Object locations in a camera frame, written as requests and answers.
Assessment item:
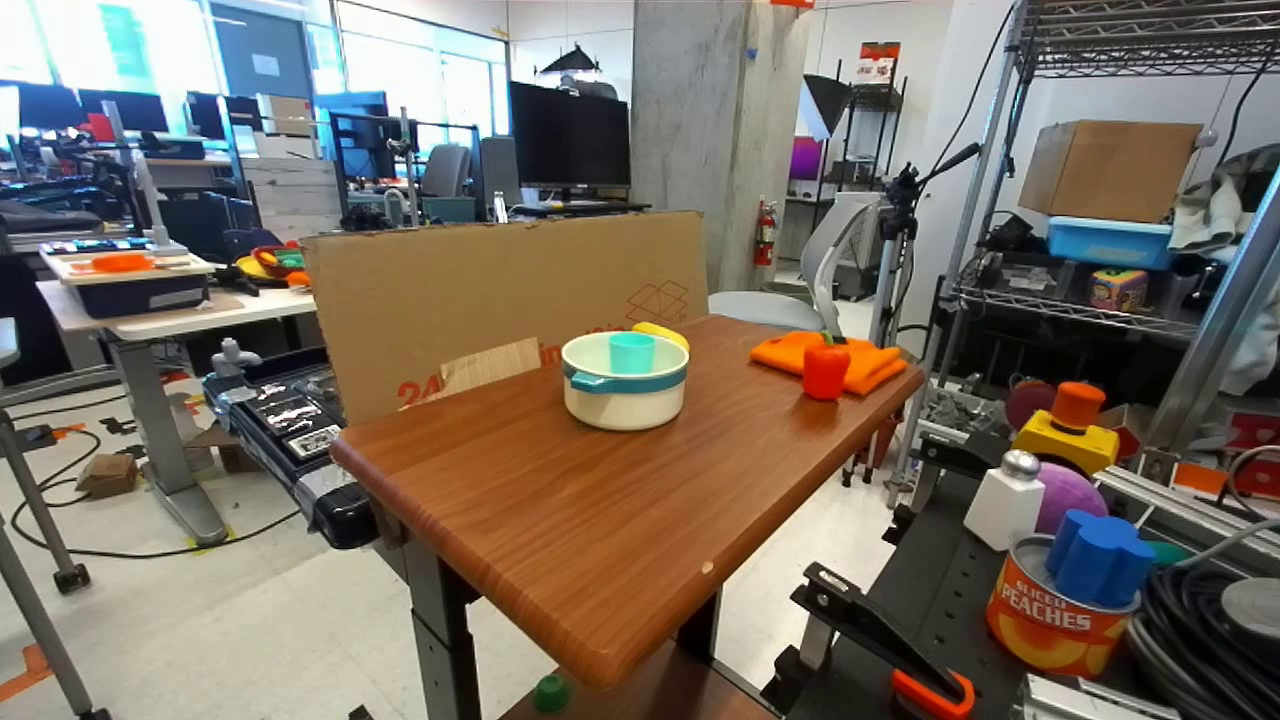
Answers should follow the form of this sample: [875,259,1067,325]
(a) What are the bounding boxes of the teal plastic cup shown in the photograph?
[610,334,659,378]

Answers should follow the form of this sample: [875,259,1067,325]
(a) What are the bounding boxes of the white and green pot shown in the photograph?
[556,329,693,437]

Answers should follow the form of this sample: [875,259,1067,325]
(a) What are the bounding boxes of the orange folded cloth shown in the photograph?
[748,329,914,401]

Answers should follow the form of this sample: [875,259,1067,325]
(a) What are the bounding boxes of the red fire extinguisher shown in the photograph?
[748,196,779,271]

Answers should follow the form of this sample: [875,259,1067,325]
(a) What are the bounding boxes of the red toy pepper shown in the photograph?
[800,336,851,404]

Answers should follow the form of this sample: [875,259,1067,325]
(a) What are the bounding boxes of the wooden table with black legs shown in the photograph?
[327,314,930,720]

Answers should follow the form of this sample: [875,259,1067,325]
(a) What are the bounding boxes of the brown cardboard board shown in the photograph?
[306,214,713,433]

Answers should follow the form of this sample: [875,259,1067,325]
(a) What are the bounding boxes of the black computer monitor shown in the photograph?
[509,82,636,201]

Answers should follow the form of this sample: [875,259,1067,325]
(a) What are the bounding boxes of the green small ball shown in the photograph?
[533,674,578,715]

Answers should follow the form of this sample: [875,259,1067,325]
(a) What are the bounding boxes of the white small bottle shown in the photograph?
[961,450,1048,557]

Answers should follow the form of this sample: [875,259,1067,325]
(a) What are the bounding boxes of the yellow toy block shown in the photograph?
[1012,408,1125,477]

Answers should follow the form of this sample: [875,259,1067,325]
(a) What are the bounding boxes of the orange cylinder block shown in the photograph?
[1048,380,1110,433]

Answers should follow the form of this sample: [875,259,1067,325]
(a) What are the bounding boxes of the purple ball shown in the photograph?
[1031,461,1112,537]

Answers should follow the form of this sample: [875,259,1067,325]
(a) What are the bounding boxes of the blue plastic bin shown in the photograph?
[1044,214,1176,277]

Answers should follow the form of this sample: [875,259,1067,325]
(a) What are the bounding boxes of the colourful cube toy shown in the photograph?
[1090,266,1152,318]

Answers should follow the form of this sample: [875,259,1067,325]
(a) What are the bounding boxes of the white top desk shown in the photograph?
[35,277,322,548]

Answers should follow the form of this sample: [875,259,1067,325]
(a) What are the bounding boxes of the orange peaches can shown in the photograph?
[984,532,1145,681]

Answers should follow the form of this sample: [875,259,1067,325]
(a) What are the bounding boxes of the brown cardboard box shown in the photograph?
[1017,121,1205,224]

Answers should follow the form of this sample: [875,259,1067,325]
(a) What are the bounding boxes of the black tray with white top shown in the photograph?
[40,237,216,320]

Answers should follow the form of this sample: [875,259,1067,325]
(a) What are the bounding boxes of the orange disc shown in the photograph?
[89,250,160,277]

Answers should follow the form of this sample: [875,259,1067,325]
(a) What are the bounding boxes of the small cardboard box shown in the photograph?
[78,453,141,500]

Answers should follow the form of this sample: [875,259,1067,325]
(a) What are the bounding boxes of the black camera tripod stand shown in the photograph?
[874,141,988,353]

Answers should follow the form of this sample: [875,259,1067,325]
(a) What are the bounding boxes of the black clamp with orange handle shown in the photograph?
[789,561,982,720]

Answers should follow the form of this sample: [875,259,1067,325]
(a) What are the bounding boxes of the metal wire shelf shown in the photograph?
[915,0,1280,458]

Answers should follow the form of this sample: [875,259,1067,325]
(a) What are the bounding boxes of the aluminium frame post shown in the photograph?
[1145,174,1280,458]

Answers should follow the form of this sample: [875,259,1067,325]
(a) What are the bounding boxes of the black coiled cable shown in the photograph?
[1125,566,1280,720]

